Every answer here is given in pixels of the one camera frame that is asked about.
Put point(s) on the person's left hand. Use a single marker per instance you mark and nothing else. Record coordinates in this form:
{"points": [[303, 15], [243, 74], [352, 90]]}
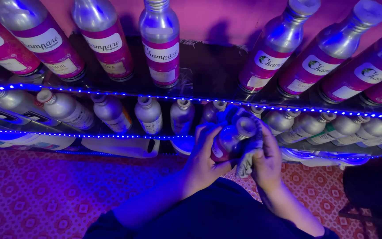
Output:
{"points": [[201, 166]]}

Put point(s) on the person's right hand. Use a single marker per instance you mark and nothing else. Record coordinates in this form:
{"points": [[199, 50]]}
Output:
{"points": [[268, 166]]}

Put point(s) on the grey cleaning cloth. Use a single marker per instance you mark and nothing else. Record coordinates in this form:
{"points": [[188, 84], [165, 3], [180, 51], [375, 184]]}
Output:
{"points": [[249, 156]]}

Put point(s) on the small silver pink-label flask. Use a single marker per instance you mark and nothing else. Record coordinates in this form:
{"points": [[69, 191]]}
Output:
{"points": [[232, 137]]}

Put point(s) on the white plastic jug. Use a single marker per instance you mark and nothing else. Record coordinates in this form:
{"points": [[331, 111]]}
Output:
{"points": [[313, 159], [121, 147], [38, 142], [182, 146]]}

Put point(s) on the person's dark blue garment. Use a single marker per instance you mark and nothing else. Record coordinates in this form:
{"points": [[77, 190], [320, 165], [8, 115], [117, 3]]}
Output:
{"points": [[217, 214]]}

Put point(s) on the row of plain aluminium bottles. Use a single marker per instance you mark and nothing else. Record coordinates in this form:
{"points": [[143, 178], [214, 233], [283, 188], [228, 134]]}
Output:
{"points": [[149, 116]]}

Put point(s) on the black chair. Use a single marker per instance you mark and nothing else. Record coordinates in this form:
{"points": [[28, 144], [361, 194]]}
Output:
{"points": [[373, 189]]}

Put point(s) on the row of large pink-labelled bottles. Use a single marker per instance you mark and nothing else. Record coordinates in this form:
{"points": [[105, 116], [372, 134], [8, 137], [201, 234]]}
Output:
{"points": [[161, 56]]}

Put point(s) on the red patterned floor carpet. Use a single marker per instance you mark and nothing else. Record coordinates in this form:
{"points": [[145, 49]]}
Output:
{"points": [[45, 192]]}

